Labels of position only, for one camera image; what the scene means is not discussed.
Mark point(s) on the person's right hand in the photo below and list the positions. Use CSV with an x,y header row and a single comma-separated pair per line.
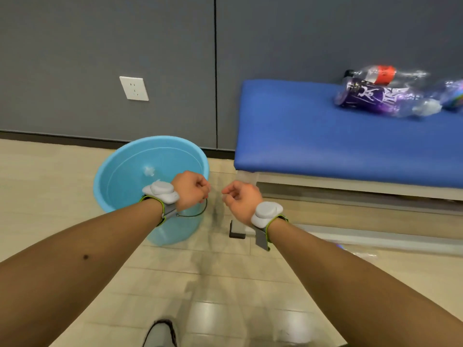
x,y
242,200

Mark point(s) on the person's left hand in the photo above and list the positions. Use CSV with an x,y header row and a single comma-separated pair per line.
x,y
190,189

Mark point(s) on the blue plastic bucket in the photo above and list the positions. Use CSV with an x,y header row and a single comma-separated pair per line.
x,y
126,177

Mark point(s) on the blue padded bench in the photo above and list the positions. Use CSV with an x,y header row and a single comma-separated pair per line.
x,y
307,140

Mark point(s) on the purple label bottle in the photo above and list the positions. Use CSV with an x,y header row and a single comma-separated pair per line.
x,y
365,95

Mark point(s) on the red label black cap bottle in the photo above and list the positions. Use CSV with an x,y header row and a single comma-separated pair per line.
x,y
383,74

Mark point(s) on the pink blue label bottle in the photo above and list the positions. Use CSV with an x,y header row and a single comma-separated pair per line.
x,y
454,93

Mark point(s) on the person's left forearm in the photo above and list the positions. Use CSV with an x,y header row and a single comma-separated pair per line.
x,y
72,271

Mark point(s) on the person's right forearm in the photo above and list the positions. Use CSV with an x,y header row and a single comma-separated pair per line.
x,y
343,285

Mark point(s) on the person's left shoe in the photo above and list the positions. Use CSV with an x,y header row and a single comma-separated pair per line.
x,y
159,336

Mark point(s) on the white right wrist tracker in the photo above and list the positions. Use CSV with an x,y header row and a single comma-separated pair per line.
x,y
266,213

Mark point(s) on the white wrist tracker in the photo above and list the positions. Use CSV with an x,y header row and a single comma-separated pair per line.
x,y
266,213
161,189

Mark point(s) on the white left wrist tracker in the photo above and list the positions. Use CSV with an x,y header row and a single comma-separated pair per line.
x,y
161,189

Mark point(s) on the white wall socket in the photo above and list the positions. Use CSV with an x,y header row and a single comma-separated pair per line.
x,y
134,88

